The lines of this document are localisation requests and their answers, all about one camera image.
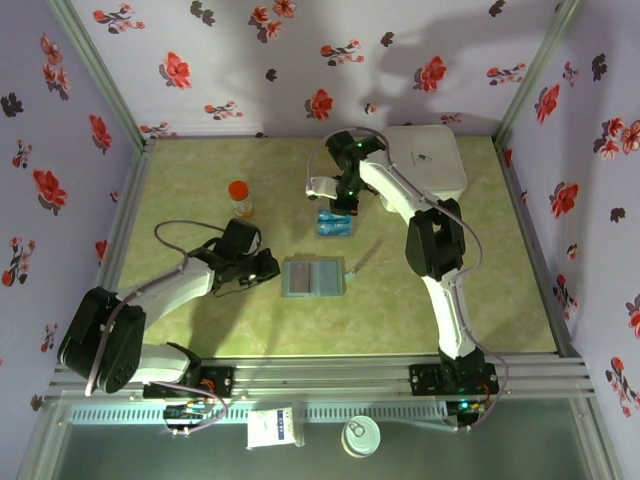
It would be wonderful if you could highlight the blue battery pack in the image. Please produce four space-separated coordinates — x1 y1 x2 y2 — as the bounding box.
316 209 357 240

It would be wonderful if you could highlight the grey-green card holder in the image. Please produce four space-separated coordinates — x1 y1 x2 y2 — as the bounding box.
279 256 358 300

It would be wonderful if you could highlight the orange-capped small bottle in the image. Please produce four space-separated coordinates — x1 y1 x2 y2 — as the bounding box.
227 180 255 219

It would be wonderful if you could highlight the white lidded container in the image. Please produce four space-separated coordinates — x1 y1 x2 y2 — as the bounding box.
382 124 470 214

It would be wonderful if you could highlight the white blue packet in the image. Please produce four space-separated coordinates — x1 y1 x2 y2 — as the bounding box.
246 408 297 450

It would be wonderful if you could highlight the silver tin can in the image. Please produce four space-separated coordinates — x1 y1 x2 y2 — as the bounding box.
340 415 382 458

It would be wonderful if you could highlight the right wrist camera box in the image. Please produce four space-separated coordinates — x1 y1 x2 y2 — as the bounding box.
304 175 338 200

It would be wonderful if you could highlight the right arm lilac cable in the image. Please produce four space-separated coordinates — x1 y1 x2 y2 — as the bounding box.
305 127 512 434

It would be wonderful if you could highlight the arm lilac cable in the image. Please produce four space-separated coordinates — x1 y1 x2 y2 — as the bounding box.
305 127 512 434
84 219 229 434

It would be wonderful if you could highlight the left arm lilac cable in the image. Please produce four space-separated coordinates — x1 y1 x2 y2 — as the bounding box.
84 219 229 434

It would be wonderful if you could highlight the aluminium front frame rail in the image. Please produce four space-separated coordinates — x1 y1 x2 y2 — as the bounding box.
44 353 597 401

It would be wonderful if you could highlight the aluminium side rail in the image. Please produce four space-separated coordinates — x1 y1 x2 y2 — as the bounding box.
54 139 157 364
493 135 585 360

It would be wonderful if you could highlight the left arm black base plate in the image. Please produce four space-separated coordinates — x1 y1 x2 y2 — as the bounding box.
143 366 236 400

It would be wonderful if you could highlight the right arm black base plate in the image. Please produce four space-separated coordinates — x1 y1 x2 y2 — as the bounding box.
408 363 500 396

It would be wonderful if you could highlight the aluminium corner post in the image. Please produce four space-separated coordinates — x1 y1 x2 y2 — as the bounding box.
493 0 585 146
47 0 157 151

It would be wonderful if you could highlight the slotted grey cable duct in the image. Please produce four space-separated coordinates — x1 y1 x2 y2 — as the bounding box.
67 404 449 425

